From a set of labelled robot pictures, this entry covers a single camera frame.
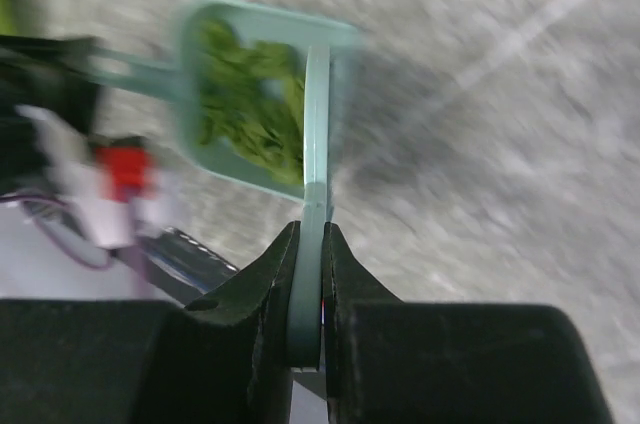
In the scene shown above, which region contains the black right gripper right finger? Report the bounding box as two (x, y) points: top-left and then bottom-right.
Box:
(322, 224), (613, 423)

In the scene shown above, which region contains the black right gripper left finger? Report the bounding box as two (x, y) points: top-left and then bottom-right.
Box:
(1, 222), (300, 423)

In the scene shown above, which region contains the teal hand brush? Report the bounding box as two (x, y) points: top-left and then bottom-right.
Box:
(286, 45), (330, 371)

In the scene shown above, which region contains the teal dustpan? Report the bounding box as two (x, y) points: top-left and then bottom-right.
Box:
(92, 0), (361, 206)

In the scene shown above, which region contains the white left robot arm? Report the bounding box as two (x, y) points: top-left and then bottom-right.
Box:
(1, 35), (169, 300)

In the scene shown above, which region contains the green leaf scrap front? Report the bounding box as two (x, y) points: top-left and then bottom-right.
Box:
(198, 19), (260, 146)

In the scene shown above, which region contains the green leaf scrap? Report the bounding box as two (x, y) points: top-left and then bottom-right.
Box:
(244, 41), (305, 186)
(198, 19), (260, 146)

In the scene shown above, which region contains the green leaf scrap back right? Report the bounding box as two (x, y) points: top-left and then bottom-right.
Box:
(244, 41), (305, 186)

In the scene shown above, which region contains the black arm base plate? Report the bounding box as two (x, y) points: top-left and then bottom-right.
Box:
(142, 228), (239, 295)

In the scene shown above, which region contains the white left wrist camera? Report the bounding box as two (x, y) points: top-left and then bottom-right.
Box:
(17, 105), (179, 249)

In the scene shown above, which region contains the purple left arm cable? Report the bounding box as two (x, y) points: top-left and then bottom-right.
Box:
(19, 198), (151, 295)

